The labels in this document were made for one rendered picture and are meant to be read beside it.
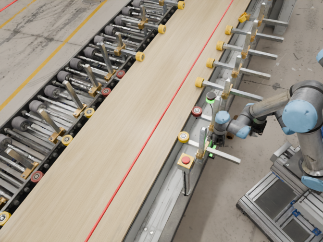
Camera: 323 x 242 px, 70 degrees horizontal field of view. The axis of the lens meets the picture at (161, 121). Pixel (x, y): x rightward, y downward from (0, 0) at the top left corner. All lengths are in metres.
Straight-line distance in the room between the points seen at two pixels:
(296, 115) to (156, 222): 1.17
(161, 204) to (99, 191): 0.46
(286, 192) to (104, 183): 1.57
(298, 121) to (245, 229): 1.58
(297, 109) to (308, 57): 2.97
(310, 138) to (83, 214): 1.28
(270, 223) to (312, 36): 2.98
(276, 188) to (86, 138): 1.69
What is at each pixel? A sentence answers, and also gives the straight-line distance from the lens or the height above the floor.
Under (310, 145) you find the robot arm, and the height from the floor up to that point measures 1.44.
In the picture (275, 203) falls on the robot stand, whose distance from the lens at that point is 2.32.
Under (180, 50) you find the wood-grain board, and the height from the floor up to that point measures 0.90.
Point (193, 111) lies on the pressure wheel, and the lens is 1.78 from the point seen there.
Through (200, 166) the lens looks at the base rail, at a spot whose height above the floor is 0.70.
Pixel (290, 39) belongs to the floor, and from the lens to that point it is 4.18.
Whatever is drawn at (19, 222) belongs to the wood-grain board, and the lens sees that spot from 1.77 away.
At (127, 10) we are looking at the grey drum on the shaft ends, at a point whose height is 0.84.
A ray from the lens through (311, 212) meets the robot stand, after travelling 1.57.
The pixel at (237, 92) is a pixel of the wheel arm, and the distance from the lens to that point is 1.86.
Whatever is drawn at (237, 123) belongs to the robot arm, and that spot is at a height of 1.27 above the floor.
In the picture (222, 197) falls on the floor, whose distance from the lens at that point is 2.45.
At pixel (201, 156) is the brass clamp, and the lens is 1.63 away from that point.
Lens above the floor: 2.33
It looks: 55 degrees down
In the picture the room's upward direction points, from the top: 9 degrees counter-clockwise
